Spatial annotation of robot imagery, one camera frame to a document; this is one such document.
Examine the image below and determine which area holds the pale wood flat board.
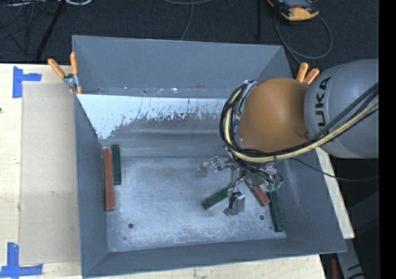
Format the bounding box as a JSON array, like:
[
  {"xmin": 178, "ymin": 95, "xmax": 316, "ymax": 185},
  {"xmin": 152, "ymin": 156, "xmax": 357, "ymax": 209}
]
[{"xmin": 18, "ymin": 81, "xmax": 82, "ymax": 266}]

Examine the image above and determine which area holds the red-brown flat block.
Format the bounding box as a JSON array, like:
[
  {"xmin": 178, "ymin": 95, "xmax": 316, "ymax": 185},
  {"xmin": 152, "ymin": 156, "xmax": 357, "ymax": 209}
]
[
  {"xmin": 103, "ymin": 147, "xmax": 116, "ymax": 212},
  {"xmin": 246, "ymin": 179, "xmax": 271, "ymax": 208}
]

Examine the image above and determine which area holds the dark green flat block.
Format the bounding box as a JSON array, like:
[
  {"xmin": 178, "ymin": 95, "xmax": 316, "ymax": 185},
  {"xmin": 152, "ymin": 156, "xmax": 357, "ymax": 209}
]
[
  {"xmin": 110, "ymin": 144, "xmax": 123, "ymax": 186},
  {"xmin": 200, "ymin": 186, "xmax": 231, "ymax": 211},
  {"xmin": 267, "ymin": 190, "xmax": 287, "ymax": 233}
]

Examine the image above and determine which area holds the grey metal bin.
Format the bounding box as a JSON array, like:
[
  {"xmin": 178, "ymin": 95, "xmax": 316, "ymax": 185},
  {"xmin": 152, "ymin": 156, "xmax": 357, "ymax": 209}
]
[{"xmin": 71, "ymin": 35, "xmax": 348, "ymax": 278}]

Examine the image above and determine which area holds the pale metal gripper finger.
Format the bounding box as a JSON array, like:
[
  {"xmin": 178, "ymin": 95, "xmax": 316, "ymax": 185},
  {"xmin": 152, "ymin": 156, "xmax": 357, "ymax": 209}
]
[
  {"xmin": 223, "ymin": 191, "xmax": 247, "ymax": 218},
  {"xmin": 197, "ymin": 155, "xmax": 225, "ymax": 179}
]

